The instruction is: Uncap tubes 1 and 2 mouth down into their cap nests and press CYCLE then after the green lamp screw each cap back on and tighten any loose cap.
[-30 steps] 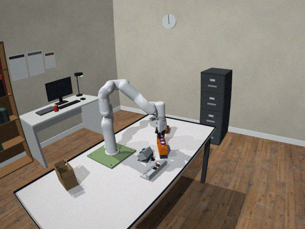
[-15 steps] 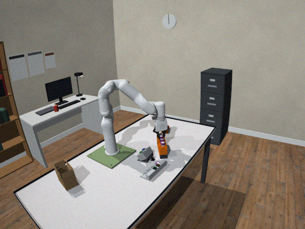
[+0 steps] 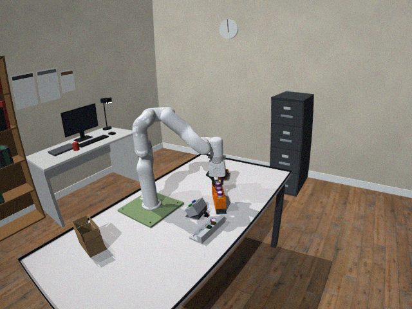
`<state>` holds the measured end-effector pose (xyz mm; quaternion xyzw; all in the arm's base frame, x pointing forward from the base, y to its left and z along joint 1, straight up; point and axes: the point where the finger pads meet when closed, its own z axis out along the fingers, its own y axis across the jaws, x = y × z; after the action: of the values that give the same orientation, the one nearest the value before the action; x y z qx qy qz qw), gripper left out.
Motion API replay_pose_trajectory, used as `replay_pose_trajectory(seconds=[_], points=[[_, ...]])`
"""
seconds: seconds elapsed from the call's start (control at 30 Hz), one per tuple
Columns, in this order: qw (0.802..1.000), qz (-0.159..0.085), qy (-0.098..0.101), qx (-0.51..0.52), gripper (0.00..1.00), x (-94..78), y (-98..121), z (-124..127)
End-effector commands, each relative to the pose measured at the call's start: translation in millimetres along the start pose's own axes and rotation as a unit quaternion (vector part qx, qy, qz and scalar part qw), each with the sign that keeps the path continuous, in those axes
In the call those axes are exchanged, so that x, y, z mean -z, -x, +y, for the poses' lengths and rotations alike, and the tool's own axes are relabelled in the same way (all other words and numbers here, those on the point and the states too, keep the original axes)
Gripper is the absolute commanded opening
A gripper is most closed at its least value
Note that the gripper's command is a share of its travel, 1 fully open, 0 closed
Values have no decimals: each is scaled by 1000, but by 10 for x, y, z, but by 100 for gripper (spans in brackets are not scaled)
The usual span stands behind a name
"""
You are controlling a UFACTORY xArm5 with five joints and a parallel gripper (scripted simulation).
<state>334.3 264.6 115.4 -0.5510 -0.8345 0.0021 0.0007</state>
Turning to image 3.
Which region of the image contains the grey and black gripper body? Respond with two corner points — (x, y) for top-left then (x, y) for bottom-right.
(209, 159), (226, 177)

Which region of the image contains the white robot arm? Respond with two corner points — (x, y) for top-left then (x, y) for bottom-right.
(133, 107), (226, 210)

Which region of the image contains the small brown cardboard box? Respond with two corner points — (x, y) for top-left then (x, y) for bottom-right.
(72, 216), (106, 257)

